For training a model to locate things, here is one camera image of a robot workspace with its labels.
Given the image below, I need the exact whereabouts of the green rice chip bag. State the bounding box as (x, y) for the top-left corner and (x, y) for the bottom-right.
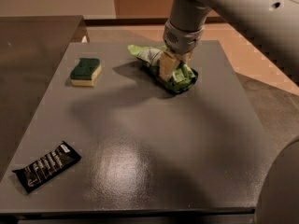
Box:
(128, 45), (198, 93)

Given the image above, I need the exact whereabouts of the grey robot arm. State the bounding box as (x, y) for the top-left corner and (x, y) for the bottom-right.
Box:
(164, 0), (299, 224)

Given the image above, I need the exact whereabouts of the green and yellow sponge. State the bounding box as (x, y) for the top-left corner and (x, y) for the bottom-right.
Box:
(70, 58), (102, 87)

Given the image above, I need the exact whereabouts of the dark brown side table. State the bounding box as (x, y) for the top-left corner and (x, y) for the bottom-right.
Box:
(0, 15), (89, 179)

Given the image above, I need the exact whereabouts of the black snack bar wrapper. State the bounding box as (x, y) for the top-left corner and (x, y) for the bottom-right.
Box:
(13, 141), (81, 193)

